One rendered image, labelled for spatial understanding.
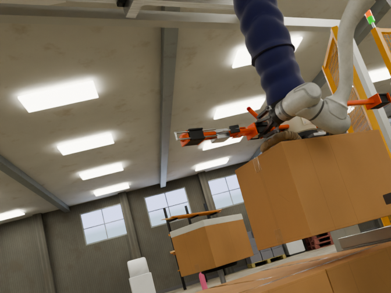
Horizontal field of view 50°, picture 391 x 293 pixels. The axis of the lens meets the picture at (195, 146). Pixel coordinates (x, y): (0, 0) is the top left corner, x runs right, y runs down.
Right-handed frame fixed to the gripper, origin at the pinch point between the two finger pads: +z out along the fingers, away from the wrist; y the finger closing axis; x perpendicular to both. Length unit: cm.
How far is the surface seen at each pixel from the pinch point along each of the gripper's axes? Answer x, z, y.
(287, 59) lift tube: 25.2, -9.5, -32.2
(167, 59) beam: 175, 370, -260
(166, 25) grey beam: 81, 186, -190
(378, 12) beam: 514, 231, -261
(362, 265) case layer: 14, -20, 69
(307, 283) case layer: -16, -20, 68
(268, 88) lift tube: 16.2, 0.6, -22.0
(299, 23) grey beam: 263, 179, -194
